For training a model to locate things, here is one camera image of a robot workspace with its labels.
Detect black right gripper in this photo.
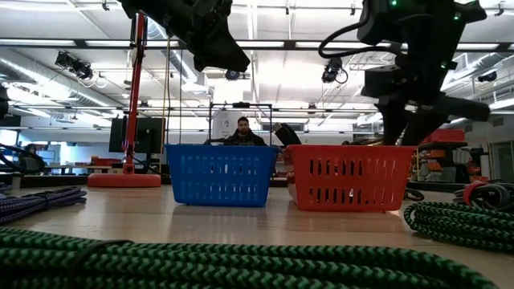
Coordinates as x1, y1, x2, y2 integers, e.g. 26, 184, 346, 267
361, 51, 492, 146

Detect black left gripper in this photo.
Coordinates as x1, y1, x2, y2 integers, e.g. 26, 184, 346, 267
160, 0, 251, 74

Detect thick black cable red strap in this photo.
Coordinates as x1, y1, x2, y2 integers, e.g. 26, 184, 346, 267
403, 179, 514, 214

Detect red bin storage shelf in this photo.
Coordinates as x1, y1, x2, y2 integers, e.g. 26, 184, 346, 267
417, 128, 469, 184

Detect red plastic basket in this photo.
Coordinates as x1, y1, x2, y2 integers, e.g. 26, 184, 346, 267
283, 144, 418, 213

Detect person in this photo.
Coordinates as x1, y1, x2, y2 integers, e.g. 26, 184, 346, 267
203, 116, 269, 146
18, 143, 47, 174

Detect blue plastic basket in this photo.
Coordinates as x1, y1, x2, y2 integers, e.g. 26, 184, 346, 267
164, 143, 281, 209

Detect black computer monitor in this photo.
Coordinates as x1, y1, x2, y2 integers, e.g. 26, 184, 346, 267
108, 116, 166, 155

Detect black ceiling spotlights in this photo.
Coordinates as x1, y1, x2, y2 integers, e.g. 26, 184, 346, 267
54, 51, 95, 81

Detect red desk lamp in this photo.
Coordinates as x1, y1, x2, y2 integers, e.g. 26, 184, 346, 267
87, 10, 162, 189

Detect black metal rig frame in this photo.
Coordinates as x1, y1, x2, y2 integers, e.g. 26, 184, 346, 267
207, 101, 274, 146

